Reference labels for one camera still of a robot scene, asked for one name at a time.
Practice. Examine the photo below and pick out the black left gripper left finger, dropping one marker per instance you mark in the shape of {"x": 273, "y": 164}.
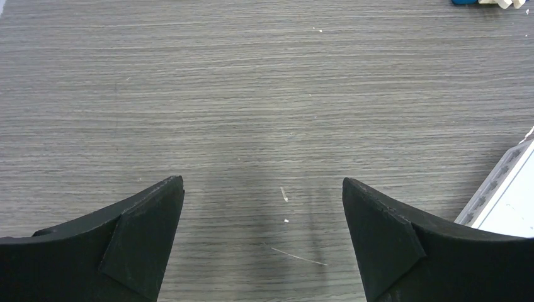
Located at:
{"x": 118, "y": 253}

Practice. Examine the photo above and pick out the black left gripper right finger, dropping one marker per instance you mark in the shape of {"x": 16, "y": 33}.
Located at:
{"x": 406, "y": 254}

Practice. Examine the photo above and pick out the white network switch box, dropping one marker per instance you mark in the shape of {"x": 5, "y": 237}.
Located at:
{"x": 503, "y": 203}

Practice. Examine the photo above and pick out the colourful toy block tower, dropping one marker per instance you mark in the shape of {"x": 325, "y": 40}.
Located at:
{"x": 503, "y": 4}

